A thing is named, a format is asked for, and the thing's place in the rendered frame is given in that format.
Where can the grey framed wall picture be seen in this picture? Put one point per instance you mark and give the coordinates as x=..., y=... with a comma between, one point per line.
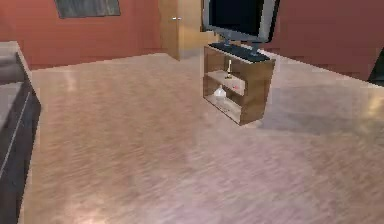
x=87, y=7

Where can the dark grey sofa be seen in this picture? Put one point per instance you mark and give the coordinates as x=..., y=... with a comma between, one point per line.
x=13, y=113

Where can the brown wooden television stand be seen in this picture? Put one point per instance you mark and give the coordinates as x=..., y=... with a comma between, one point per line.
x=256, y=86

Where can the small red object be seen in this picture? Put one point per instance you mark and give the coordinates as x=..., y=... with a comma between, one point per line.
x=236, y=87

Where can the white round vase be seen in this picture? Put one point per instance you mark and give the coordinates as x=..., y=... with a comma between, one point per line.
x=220, y=92

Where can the white candle on holder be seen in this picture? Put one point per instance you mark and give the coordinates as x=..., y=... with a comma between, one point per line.
x=229, y=70

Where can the grey flat television set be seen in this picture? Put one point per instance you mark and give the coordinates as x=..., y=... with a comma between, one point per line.
x=237, y=16

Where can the dark object at wall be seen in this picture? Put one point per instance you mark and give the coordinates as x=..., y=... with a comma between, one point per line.
x=378, y=70

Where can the light wooden room door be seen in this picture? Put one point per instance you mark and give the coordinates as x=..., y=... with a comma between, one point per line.
x=181, y=30

